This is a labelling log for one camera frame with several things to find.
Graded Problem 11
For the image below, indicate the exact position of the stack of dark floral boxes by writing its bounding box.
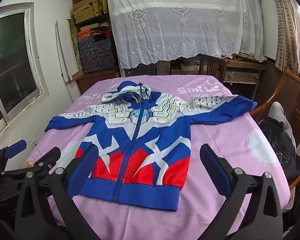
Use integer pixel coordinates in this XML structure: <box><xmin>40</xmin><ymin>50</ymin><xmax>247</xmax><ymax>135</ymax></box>
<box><xmin>77</xmin><ymin>34</ymin><xmax>116</xmax><ymax>73</ymax></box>

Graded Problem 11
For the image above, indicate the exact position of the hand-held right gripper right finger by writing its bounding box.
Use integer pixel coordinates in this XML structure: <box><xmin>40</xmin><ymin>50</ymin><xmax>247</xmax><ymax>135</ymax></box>
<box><xmin>200</xmin><ymin>144</ymin><xmax>284</xmax><ymax>240</ymax></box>

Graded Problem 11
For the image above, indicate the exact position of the checked beige curtain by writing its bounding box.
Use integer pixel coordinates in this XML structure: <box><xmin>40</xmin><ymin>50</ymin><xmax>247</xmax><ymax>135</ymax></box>
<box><xmin>269</xmin><ymin>0</ymin><xmax>300</xmax><ymax>72</ymax></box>

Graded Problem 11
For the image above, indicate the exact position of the brown wooden shelf unit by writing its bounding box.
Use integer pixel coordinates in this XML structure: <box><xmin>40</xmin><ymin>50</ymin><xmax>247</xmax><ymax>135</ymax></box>
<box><xmin>72</xmin><ymin>0</ymin><xmax>122</xmax><ymax>96</ymax></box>

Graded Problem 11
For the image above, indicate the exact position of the black cloth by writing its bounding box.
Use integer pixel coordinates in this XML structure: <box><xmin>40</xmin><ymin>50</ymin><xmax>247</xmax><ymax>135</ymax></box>
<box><xmin>259</xmin><ymin>119</ymin><xmax>300</xmax><ymax>181</ymax></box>

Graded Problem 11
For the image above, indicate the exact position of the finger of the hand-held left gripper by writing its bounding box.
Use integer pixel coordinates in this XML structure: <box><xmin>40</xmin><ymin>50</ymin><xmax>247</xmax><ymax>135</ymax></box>
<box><xmin>0</xmin><ymin>139</ymin><xmax>27</xmax><ymax>168</ymax></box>
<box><xmin>0</xmin><ymin>147</ymin><xmax>62</xmax><ymax>178</ymax></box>

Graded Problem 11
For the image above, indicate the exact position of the white lace curtain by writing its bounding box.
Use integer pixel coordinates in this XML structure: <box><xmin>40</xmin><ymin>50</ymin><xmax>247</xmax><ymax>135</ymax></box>
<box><xmin>102</xmin><ymin>0</ymin><xmax>264</xmax><ymax>68</ymax></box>

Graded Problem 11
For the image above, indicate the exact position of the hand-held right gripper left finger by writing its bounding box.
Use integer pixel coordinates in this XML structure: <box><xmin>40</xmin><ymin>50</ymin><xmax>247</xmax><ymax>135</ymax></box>
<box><xmin>15</xmin><ymin>144</ymin><xmax>100</xmax><ymax>240</ymax></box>

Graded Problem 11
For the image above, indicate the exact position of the purple printed blanket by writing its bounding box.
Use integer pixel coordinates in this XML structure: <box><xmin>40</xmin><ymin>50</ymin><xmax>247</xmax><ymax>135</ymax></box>
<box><xmin>25</xmin><ymin>74</ymin><xmax>290</xmax><ymax>240</ymax></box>

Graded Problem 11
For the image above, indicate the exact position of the wooden storage bench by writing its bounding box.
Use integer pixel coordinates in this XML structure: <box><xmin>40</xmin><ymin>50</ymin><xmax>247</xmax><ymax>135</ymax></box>
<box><xmin>122</xmin><ymin>54</ymin><xmax>267</xmax><ymax>94</ymax></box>

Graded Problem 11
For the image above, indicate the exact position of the stack of yellow boxes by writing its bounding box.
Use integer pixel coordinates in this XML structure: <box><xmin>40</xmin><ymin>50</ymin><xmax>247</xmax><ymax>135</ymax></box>
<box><xmin>72</xmin><ymin>0</ymin><xmax>108</xmax><ymax>26</ymax></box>

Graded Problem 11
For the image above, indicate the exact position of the white flat board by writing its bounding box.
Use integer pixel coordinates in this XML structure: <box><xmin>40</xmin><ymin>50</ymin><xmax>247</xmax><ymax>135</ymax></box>
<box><xmin>56</xmin><ymin>19</ymin><xmax>84</xmax><ymax>83</ymax></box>

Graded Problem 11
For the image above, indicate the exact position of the blue red white hooded jacket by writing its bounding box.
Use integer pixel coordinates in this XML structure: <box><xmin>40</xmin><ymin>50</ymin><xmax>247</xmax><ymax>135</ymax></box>
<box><xmin>44</xmin><ymin>81</ymin><xmax>258</xmax><ymax>212</ymax></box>

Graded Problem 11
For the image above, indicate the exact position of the white framed window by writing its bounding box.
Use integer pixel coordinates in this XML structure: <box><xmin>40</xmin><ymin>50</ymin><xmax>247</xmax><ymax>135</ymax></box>
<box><xmin>0</xmin><ymin>6</ymin><xmax>49</xmax><ymax>130</ymax></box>

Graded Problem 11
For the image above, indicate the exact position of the dark wooden chair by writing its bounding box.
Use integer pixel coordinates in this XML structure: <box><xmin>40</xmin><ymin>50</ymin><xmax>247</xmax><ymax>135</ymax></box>
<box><xmin>199</xmin><ymin>54</ymin><xmax>228</xmax><ymax>83</ymax></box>

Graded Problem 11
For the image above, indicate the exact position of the grey cloth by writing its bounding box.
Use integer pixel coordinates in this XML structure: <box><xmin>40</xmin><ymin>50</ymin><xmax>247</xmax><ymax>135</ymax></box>
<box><xmin>267</xmin><ymin>102</ymin><xmax>297</xmax><ymax>150</ymax></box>

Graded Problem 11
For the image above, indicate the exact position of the stack of orange boxes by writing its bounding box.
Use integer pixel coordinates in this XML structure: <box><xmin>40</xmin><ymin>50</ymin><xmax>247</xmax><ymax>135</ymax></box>
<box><xmin>76</xmin><ymin>29</ymin><xmax>113</xmax><ymax>40</ymax></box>

